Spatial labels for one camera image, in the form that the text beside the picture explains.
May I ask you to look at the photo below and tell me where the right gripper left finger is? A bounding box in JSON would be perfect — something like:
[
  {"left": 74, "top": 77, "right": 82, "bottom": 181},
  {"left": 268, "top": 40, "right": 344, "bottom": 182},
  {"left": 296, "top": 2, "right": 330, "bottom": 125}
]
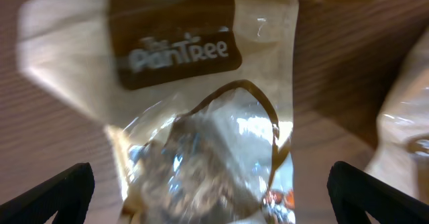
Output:
[{"left": 1, "top": 163, "right": 95, "bottom": 224}]

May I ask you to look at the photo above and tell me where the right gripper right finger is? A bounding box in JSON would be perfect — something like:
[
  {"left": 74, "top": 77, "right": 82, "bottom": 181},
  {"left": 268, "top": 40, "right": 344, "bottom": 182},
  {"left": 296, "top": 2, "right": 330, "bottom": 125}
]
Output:
[{"left": 327, "top": 161, "right": 428, "bottom": 224}]

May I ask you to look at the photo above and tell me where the beige Pantree snack bag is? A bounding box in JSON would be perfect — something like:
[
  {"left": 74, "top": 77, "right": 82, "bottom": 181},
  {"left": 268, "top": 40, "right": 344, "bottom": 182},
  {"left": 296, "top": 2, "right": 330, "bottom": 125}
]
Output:
[{"left": 17, "top": 0, "right": 299, "bottom": 223}]

